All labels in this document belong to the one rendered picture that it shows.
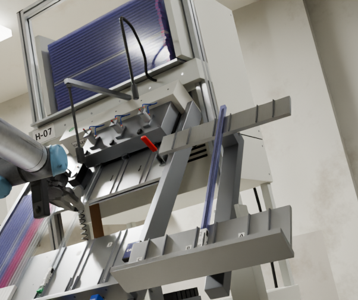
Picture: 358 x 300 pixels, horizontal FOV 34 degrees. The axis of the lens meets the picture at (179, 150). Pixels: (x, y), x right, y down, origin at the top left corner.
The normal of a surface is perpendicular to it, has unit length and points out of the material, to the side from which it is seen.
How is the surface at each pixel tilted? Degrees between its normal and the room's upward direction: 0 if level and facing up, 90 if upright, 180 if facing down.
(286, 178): 90
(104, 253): 48
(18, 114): 90
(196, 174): 90
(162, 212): 90
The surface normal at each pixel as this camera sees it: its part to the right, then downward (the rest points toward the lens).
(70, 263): -0.53, -0.71
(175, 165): 0.82, -0.29
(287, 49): -0.43, -0.13
